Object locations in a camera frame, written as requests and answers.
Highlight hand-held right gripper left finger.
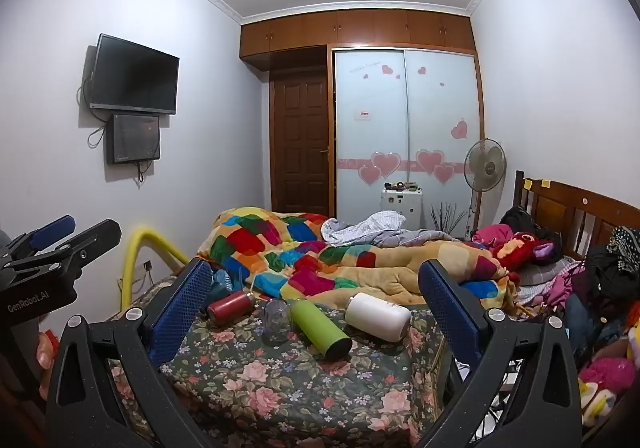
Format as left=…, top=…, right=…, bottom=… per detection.
left=46, top=258, right=216, bottom=448

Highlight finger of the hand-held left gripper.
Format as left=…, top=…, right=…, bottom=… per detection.
left=7, top=215, right=77, bottom=263
left=47, top=219, right=122, bottom=275

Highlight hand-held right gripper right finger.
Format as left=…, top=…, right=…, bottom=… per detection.
left=417, top=259, right=584, bottom=448

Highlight clear glass cup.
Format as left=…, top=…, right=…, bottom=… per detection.
left=261, top=299, right=292, bottom=346

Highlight person's left hand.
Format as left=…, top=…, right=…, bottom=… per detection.
left=36, top=330, right=58, bottom=401

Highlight yellow foam tube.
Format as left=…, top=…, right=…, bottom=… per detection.
left=119, top=226, right=190, bottom=315

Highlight red metal bottle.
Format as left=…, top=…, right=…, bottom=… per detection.
left=206, top=290, right=256, bottom=326

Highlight blue bottle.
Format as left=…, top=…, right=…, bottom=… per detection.
left=210, top=268, right=247, bottom=304

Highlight white bottle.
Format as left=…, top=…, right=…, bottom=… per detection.
left=345, top=292, right=412, bottom=343

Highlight grey purple sheet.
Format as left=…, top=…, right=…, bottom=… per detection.
left=375, top=227, right=467, bottom=250

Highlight pink garment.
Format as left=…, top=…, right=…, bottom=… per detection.
left=472, top=223, right=516, bottom=247

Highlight red plush toy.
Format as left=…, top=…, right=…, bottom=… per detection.
left=492, top=230, right=557, bottom=275

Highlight dried branches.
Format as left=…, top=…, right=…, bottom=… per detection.
left=430, top=202, right=469, bottom=235

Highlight black bag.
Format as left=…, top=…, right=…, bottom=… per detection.
left=500, top=205, right=539, bottom=237

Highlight pile of mixed clothes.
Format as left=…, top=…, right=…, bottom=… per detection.
left=515, top=255, right=640, bottom=379

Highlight small white appliance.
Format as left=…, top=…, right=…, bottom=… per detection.
left=381, top=187, right=424, bottom=232

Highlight floral bed sheet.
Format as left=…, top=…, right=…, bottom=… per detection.
left=107, top=275, right=453, bottom=448

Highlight grey plaid cloth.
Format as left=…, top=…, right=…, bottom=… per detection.
left=321, top=210, right=407, bottom=247

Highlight green bottle with black cap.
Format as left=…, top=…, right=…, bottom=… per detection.
left=290, top=299, right=353, bottom=361

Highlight colourful patchwork blanket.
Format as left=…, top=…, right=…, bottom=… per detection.
left=197, top=208, right=521, bottom=315

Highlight standing fan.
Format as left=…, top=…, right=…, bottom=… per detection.
left=462, top=139, right=507, bottom=240

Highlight wooden headboard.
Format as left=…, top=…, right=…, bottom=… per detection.
left=514, top=170, right=640, bottom=260

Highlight pink fluffy toy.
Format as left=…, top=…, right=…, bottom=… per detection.
left=581, top=355, right=635, bottom=393

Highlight black patterned garment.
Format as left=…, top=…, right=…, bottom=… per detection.
left=584, top=225, right=640, bottom=303

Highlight frosted glass sliding wardrobe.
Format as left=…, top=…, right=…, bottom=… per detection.
left=327, top=45, right=485, bottom=235

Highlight brown wooden door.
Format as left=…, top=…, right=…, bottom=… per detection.
left=270, top=68, right=335, bottom=218

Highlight wooden overhead cabinet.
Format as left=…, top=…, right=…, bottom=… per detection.
left=240, top=8, right=476, bottom=63

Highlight small black wall monitor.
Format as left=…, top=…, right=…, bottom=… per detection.
left=106, top=114, right=162, bottom=166

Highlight television cable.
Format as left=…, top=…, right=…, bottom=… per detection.
left=76, top=70, right=97, bottom=110

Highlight black wall television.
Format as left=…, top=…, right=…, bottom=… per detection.
left=89, top=33, right=181, bottom=116

